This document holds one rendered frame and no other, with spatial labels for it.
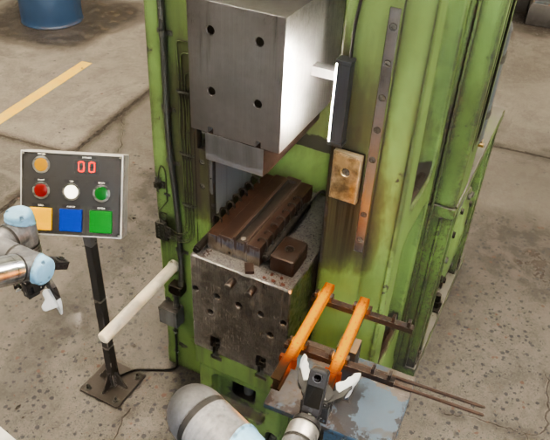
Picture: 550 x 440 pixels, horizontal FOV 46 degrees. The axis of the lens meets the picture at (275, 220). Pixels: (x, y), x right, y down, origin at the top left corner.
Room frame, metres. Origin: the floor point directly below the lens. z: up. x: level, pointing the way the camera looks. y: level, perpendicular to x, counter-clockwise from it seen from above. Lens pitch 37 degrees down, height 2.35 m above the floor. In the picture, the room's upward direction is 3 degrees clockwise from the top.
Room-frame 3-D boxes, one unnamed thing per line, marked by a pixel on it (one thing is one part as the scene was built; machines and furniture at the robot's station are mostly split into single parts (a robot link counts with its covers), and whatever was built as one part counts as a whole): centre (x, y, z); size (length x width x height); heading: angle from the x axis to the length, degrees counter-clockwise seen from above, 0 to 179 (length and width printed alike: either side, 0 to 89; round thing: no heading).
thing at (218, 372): (1.84, -0.01, 0.23); 0.55 x 0.37 x 0.47; 155
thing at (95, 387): (1.83, 0.68, 0.05); 0.22 x 0.22 x 0.09; 65
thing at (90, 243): (1.83, 0.67, 0.54); 0.04 x 0.04 x 1.08; 65
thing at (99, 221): (1.70, 0.58, 1.01); 0.07 x 0.05 x 0.07; 90
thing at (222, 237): (1.86, 0.05, 0.96); 0.42 x 0.20 x 0.09; 155
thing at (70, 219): (1.70, 0.68, 1.01); 0.07 x 0.05 x 0.07; 90
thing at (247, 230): (1.85, 0.02, 0.99); 0.42 x 0.05 x 0.01; 155
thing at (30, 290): (1.36, 0.69, 1.07); 0.09 x 0.08 x 0.12; 146
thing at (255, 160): (1.86, 0.05, 1.32); 0.42 x 0.20 x 0.10; 155
